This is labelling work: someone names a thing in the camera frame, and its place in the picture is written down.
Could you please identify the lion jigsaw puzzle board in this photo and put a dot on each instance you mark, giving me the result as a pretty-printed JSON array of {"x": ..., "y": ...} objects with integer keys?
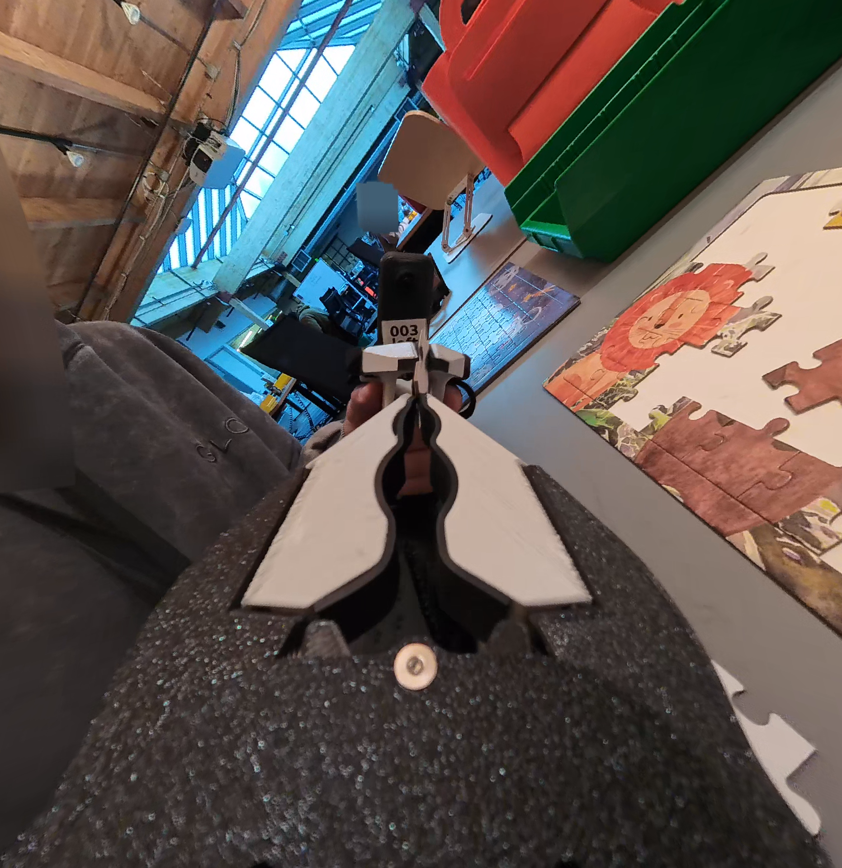
[{"x": 787, "y": 305}]

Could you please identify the assembled lion puzzle pieces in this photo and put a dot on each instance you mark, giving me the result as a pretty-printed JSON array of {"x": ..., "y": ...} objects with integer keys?
[{"x": 638, "y": 319}]

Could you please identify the light wooden chair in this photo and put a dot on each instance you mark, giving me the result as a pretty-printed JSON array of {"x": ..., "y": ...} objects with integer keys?
[{"x": 428, "y": 149}]

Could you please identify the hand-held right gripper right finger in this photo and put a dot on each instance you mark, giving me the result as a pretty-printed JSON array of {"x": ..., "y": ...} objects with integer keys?
[{"x": 509, "y": 536}]

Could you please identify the pile of puzzle pieces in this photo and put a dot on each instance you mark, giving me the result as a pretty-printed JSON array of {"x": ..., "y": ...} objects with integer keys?
[{"x": 767, "y": 746}]

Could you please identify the pale grey yellow puzzle piece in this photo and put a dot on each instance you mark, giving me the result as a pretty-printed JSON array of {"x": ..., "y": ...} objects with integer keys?
[{"x": 417, "y": 380}]

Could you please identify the orange plastic bin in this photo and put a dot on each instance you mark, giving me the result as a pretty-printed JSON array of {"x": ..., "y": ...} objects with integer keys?
[{"x": 529, "y": 68}]

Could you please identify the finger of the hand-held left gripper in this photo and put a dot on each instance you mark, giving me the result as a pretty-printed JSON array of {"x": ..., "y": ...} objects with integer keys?
[
  {"x": 390, "y": 363},
  {"x": 445, "y": 366}
]

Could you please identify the white box ceiling fixture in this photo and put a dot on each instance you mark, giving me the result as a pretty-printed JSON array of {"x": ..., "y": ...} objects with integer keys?
[{"x": 217, "y": 159}]

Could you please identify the green plastic bin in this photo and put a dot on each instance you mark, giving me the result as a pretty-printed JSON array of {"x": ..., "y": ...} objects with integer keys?
[{"x": 631, "y": 135}]

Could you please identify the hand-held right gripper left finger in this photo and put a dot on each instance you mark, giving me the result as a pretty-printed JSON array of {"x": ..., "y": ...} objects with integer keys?
[{"x": 319, "y": 536}]

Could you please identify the skylight window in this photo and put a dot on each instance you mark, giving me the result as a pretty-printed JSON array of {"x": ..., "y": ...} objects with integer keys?
[{"x": 285, "y": 88}]

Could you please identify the person's left hand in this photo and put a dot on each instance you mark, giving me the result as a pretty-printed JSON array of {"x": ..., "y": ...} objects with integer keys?
[{"x": 363, "y": 407}]

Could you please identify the brown green foliage puzzle piece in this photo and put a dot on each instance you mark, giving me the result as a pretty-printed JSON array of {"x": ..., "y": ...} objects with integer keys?
[{"x": 672, "y": 424}]

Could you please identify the orange puzzle piece grey knob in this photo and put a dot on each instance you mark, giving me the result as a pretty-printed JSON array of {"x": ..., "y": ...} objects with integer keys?
[{"x": 726, "y": 281}]

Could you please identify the grey desk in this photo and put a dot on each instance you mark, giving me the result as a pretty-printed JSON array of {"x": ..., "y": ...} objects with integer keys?
[{"x": 597, "y": 475}]

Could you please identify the astronaut jigsaw puzzle board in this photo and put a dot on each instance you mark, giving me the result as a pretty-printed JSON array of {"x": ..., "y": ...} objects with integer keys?
[{"x": 502, "y": 319}]

